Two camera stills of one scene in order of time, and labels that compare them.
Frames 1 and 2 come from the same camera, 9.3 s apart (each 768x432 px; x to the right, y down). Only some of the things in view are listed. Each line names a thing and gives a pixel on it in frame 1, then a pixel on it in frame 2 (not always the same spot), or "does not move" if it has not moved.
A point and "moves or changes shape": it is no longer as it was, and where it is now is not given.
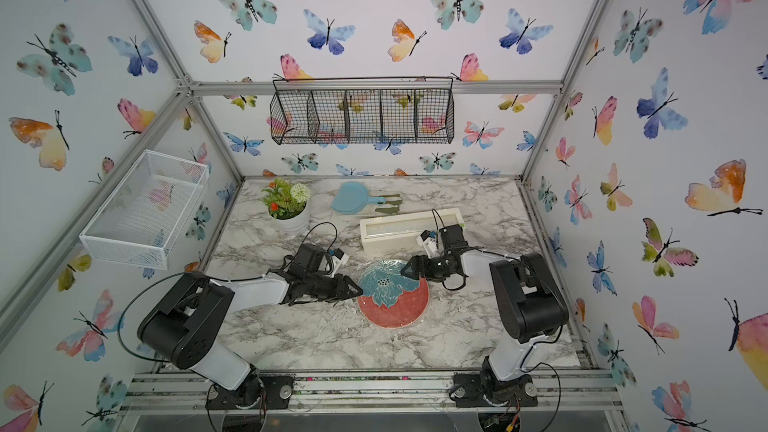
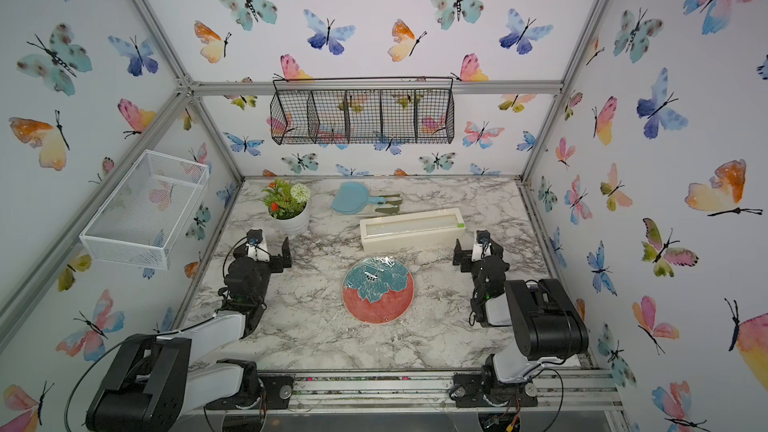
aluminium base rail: (558, 391) does not move
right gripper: (423, 259) to (466, 257)
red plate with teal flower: (389, 298) moves or changes shape
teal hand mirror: (351, 197) does not move
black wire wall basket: (362, 110) does not move
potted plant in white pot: (287, 205) does not move
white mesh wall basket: (142, 218) does not move
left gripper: (343, 283) to (277, 265)
